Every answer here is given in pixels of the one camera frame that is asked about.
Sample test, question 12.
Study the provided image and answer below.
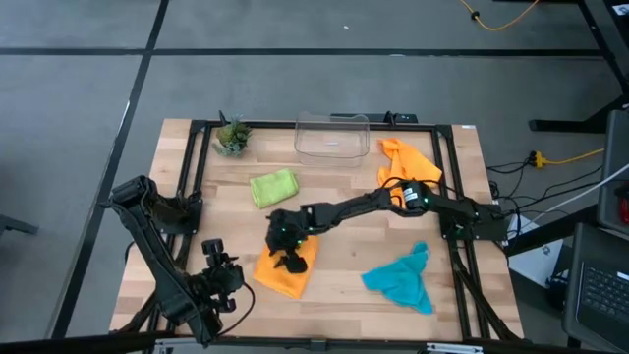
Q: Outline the black desk frame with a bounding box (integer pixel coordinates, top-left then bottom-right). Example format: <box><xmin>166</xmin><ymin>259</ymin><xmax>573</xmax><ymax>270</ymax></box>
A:
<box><xmin>528</xmin><ymin>0</ymin><xmax>629</xmax><ymax>135</ymax></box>

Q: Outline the dark grey laptop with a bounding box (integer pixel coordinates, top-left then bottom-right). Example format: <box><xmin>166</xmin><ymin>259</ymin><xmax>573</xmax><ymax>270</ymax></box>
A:
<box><xmin>562</xmin><ymin>222</ymin><xmax>629</xmax><ymax>353</ymax></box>

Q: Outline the clear plastic bin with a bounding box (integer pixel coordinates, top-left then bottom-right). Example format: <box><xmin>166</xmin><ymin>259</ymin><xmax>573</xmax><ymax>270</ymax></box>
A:
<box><xmin>293</xmin><ymin>110</ymin><xmax>372</xmax><ymax>168</ymax></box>

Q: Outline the silver metal bracket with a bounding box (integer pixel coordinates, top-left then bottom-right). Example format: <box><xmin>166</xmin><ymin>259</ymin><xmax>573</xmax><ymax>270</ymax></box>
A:
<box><xmin>426</xmin><ymin>341</ymin><xmax>486</xmax><ymax>354</ymax></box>
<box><xmin>152</xmin><ymin>336</ymin><xmax>211</xmax><ymax>354</ymax></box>

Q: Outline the white printed box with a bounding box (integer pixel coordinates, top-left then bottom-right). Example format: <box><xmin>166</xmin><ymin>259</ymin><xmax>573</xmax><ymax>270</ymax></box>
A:
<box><xmin>505</xmin><ymin>213</ymin><xmax>566</xmax><ymax>289</ymax></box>

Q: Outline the black power box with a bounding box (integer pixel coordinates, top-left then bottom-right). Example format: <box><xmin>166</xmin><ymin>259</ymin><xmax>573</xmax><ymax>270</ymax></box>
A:
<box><xmin>329</xmin><ymin>110</ymin><xmax>420</xmax><ymax>125</ymax></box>

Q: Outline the green microfiber towel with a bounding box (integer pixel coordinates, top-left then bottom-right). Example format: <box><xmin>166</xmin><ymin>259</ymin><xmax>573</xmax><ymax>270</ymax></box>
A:
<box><xmin>249</xmin><ymin>168</ymin><xmax>300</xmax><ymax>210</ymax></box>

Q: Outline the yellow extension cable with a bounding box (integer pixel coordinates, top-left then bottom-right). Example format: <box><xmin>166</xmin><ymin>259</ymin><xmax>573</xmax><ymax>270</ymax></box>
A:
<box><xmin>458</xmin><ymin>0</ymin><xmax>542</xmax><ymax>32</ymax></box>

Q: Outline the small potted succulent plant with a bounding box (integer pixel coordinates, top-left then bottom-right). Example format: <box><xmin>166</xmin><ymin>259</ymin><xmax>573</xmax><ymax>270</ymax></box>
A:
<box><xmin>211</xmin><ymin>113</ymin><xmax>253</xmax><ymax>159</ymax></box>

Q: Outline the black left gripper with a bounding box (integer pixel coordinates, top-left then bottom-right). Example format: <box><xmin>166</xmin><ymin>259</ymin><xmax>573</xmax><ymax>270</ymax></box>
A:
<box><xmin>189</xmin><ymin>238</ymin><xmax>246</xmax><ymax>315</ymax></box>

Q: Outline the grey furniture leg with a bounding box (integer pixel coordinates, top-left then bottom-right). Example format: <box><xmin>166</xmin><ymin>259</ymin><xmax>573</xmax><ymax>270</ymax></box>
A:
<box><xmin>0</xmin><ymin>212</ymin><xmax>40</xmax><ymax>238</ymax></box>

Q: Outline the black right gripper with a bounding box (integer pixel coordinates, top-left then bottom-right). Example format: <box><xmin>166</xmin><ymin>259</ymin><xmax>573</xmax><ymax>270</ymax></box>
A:
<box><xmin>266</xmin><ymin>206</ymin><xmax>320</xmax><ymax>274</ymax></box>

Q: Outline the yellow power plug cord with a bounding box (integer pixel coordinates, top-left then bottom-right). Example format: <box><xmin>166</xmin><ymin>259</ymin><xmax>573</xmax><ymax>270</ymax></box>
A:
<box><xmin>528</xmin><ymin>147</ymin><xmax>605</xmax><ymax>169</ymax></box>

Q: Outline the teal microfiber towel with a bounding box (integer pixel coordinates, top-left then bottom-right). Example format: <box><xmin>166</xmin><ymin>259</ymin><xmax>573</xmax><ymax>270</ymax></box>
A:
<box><xmin>361</xmin><ymin>240</ymin><xmax>435</xmax><ymax>316</ymax></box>

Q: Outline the grey equipment case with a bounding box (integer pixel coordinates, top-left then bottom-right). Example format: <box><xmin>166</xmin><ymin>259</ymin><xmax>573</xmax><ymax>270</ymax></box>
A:
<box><xmin>596</xmin><ymin>108</ymin><xmax>629</xmax><ymax>236</ymax></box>

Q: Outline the white cable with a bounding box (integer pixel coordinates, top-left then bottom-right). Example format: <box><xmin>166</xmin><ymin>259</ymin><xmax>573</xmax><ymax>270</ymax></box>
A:
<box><xmin>530</xmin><ymin>161</ymin><xmax>629</xmax><ymax>223</ymax></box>

